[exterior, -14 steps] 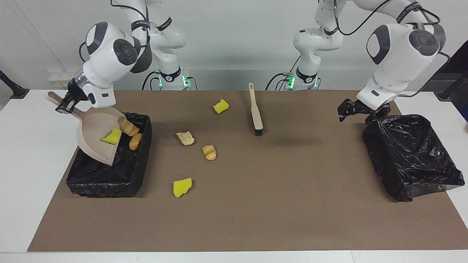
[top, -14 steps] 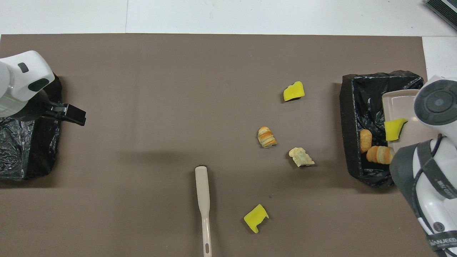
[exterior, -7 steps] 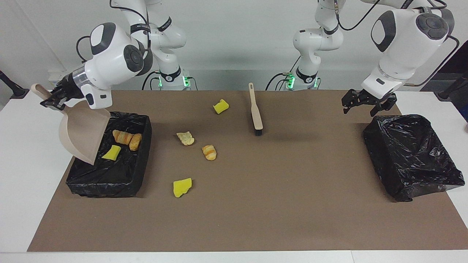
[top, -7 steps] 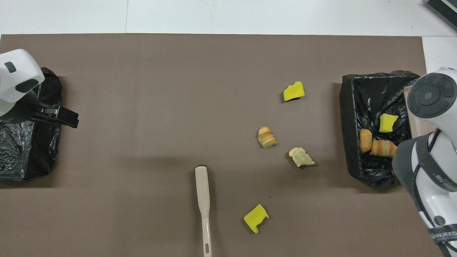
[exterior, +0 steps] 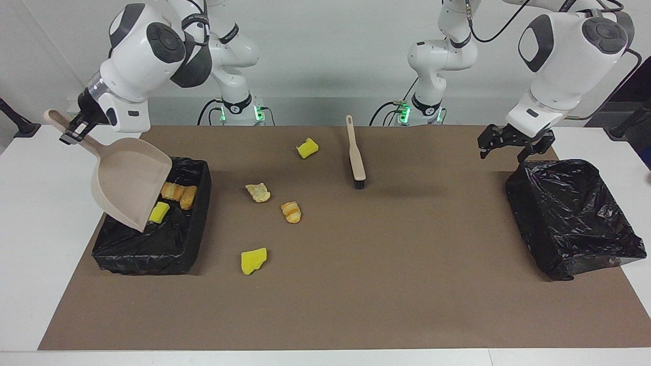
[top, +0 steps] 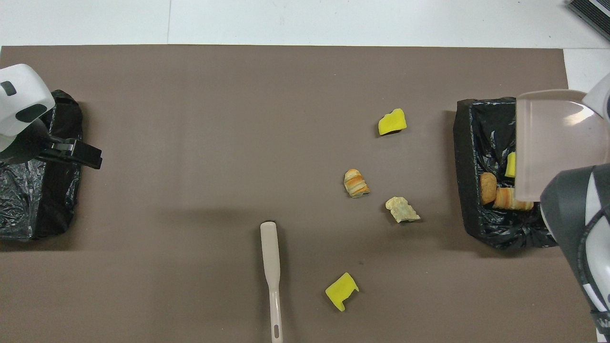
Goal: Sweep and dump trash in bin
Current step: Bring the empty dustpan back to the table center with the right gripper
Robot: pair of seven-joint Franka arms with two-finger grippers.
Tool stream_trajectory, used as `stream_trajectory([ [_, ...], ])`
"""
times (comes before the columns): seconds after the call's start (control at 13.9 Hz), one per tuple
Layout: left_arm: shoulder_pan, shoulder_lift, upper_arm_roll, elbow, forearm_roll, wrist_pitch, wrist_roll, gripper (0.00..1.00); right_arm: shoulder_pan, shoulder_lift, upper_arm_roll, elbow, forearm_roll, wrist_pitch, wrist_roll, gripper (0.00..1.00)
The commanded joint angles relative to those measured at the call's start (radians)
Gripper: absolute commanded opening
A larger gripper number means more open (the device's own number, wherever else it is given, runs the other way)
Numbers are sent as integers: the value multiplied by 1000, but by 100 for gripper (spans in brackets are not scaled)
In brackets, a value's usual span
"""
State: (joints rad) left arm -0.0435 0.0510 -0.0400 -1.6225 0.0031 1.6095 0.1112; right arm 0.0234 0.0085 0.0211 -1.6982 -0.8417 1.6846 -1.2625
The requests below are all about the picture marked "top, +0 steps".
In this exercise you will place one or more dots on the large striped croissant piece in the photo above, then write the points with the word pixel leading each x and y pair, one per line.
pixel 510 200

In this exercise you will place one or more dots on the notched yellow sponge piece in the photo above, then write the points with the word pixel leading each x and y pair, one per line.
pixel 340 290

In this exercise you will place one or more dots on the bin lined with black bag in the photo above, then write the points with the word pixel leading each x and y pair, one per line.
pixel 62 200
pixel 476 143

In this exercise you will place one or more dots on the beige hand brush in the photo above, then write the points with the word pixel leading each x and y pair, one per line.
pixel 270 252

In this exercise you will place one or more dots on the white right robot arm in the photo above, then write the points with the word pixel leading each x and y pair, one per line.
pixel 567 200

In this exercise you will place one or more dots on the brown bread roll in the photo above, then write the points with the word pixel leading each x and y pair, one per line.
pixel 488 188

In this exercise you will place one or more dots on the small striped croissant piece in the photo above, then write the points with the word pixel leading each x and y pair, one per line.
pixel 356 183

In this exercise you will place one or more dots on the brown table mat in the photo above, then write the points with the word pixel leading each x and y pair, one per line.
pixel 190 143

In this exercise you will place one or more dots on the pale cracker piece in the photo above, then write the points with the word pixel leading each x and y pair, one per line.
pixel 401 209

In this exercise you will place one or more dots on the wedge yellow sponge piece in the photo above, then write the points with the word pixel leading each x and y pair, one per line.
pixel 511 166

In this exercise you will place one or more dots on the jagged yellow sponge piece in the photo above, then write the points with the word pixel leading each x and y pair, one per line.
pixel 392 122

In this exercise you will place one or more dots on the beige plastic dustpan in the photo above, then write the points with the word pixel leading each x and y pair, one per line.
pixel 553 143

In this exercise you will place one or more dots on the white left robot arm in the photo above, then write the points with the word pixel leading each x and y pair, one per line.
pixel 19 90

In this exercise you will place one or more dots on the black ribbed object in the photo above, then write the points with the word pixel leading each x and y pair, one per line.
pixel 591 14

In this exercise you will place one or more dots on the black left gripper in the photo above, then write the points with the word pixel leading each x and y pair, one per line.
pixel 26 145

